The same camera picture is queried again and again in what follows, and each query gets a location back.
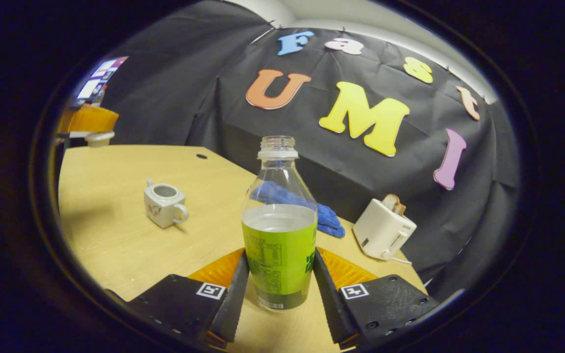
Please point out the clear water bottle green label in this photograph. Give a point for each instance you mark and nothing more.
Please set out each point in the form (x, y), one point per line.
(279, 255)

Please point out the white teacup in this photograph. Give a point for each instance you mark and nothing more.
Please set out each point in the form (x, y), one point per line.
(162, 213)

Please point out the white teacup lid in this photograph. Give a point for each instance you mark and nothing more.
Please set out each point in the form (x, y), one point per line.
(99, 139)

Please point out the white toaster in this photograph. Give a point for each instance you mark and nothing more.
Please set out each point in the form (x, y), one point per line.
(380, 230)

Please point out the black backdrop cloth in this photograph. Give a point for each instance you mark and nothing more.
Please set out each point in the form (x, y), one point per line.
(351, 186)

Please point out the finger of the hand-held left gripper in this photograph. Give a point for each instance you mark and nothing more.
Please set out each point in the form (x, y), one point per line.
(89, 120)

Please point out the white bread slice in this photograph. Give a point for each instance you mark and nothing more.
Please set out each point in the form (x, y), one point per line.
(390, 202)

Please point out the brown toast slice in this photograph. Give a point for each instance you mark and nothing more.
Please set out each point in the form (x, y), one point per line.
(400, 209)

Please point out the computer monitor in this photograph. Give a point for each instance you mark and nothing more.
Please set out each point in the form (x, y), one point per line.
(98, 81)

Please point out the blue towel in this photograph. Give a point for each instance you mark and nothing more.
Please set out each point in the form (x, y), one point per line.
(329, 220)

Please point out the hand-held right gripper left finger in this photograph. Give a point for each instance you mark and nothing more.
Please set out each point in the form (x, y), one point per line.
(236, 304)

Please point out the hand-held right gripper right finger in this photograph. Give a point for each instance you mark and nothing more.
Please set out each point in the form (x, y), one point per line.
(329, 304)

